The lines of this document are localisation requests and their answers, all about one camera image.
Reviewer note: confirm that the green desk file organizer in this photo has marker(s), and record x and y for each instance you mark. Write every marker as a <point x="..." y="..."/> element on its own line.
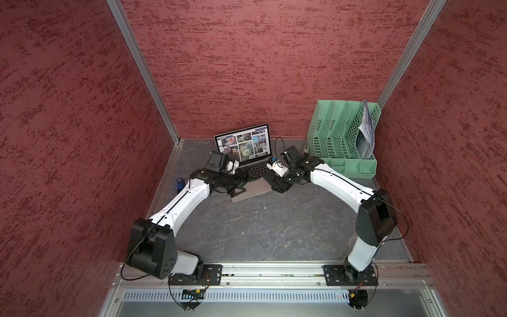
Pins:
<point x="332" y="136"/>

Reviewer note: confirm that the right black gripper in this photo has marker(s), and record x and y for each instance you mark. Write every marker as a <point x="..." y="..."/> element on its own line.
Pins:
<point x="281" y="186"/>

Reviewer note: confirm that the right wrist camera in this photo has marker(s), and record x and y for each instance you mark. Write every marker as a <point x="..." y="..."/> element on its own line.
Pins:
<point x="278" y="168"/>

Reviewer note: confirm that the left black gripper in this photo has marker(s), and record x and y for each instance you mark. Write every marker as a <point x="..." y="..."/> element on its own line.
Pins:
<point x="240" y="183"/>

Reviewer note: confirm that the papers in organizer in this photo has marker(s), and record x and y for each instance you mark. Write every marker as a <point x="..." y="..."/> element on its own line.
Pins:
<point x="365" y="141"/>

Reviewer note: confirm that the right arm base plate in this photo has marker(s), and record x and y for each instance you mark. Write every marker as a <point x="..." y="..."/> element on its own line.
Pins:
<point x="347" y="276"/>

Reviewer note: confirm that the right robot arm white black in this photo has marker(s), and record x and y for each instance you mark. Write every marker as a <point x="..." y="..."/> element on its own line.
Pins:
<point x="376" y="217"/>

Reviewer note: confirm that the aluminium front rail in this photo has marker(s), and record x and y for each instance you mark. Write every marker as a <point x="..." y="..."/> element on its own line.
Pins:
<point x="311" y="275"/>

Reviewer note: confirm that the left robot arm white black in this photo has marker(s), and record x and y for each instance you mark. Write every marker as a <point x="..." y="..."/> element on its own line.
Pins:
<point x="152" y="243"/>

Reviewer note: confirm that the silver laptop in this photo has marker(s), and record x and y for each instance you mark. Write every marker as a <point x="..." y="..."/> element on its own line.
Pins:
<point x="252" y="148"/>

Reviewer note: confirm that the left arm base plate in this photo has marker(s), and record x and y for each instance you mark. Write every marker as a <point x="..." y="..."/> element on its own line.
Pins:
<point x="205" y="275"/>

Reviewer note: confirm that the blue pen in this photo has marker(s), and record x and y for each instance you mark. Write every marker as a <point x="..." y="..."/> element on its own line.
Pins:
<point x="180" y="184"/>

